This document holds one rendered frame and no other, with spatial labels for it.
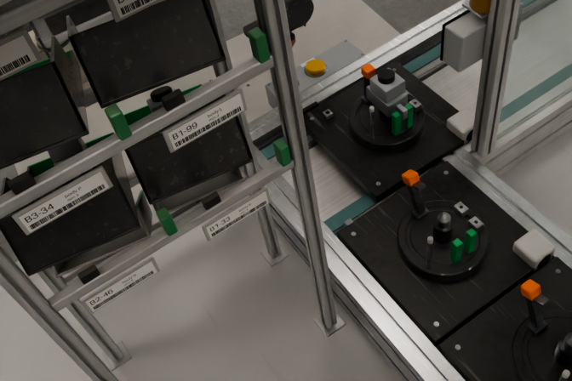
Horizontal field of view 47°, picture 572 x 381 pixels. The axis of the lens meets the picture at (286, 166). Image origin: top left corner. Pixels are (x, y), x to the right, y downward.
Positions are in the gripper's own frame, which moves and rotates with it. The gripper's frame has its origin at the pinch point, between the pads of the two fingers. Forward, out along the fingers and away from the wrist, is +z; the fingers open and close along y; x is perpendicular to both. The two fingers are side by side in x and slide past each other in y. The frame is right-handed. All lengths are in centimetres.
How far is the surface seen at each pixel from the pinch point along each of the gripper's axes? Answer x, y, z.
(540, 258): -59, 7, 4
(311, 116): -11.3, -1.2, 5.7
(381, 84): -22.7, 6.7, -5.9
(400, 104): -25.4, 8.6, -1.9
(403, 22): 87, 105, 102
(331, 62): -0.9, 11.0, 6.6
